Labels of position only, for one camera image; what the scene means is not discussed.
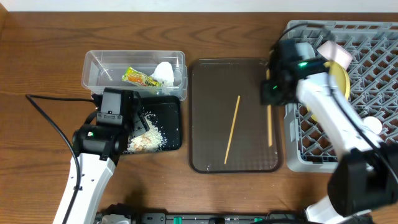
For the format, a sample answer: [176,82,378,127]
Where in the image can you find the rice food scraps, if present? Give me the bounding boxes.
[126,113,167,154]

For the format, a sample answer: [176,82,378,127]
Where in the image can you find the pink bowl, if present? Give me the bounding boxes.
[317,40,353,70]

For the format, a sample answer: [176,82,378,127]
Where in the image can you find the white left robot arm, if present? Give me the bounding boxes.
[54,88,149,223]

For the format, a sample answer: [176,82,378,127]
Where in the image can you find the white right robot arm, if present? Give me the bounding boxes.
[260,39,397,223]

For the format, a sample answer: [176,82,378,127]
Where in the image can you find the green snack wrapper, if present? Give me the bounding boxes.
[122,67,163,86]

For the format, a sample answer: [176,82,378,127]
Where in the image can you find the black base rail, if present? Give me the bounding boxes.
[96,203,312,224]

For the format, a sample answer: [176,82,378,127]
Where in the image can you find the white green cup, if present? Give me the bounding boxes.
[363,116,382,134]

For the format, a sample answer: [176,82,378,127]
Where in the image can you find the white tissue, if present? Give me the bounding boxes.
[151,62,175,87]

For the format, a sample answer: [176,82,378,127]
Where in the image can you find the brown serving tray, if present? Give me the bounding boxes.
[189,58,283,174]

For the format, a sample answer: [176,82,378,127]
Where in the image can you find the black plastic tray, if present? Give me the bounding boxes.
[123,96,182,155]

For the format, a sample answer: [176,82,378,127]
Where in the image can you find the clear plastic waste bin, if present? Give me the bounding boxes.
[81,50,188,101]

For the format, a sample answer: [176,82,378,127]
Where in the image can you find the light blue bowl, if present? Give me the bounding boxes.
[295,42,315,60]

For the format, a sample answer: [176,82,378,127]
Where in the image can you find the yellow round plate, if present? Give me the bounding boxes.
[299,59,350,121]

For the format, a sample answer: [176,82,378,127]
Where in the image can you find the grey dishwasher rack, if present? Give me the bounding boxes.
[284,20,397,172]

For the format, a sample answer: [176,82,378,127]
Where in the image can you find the wooden chopstick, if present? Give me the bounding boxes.
[224,95,241,165]
[267,105,273,147]

